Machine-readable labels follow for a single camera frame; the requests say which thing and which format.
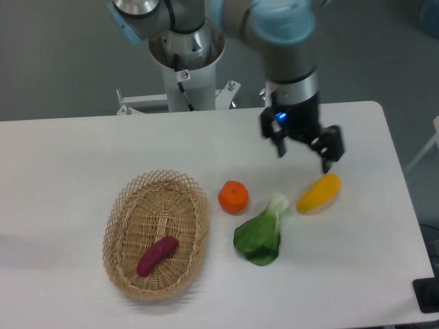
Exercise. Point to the oval wicker basket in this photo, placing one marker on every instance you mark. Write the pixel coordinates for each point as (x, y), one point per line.
(152, 206)

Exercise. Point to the white metal base frame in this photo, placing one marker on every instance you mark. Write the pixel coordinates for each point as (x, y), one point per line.
(224, 99)

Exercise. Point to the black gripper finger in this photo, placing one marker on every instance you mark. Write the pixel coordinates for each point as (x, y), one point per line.
(329, 146)
(272, 127)

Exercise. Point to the green bok choy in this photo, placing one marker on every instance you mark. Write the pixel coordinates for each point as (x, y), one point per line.
(259, 238)

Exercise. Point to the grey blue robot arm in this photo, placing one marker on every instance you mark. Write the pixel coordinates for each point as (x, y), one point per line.
(281, 32)

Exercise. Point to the yellow mango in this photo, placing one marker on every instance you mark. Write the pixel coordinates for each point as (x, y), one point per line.
(322, 191)

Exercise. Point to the black device at table edge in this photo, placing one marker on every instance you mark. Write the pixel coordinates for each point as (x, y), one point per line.
(426, 291)

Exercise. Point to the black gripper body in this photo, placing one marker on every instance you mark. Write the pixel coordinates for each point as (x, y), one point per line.
(302, 122)

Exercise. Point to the purple sweet potato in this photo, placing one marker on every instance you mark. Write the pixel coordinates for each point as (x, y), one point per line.
(156, 253)

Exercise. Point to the white furniture leg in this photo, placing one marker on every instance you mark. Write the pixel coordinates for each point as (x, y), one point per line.
(432, 142)

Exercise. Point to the orange tangerine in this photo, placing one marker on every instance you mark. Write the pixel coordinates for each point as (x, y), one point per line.
(233, 197)

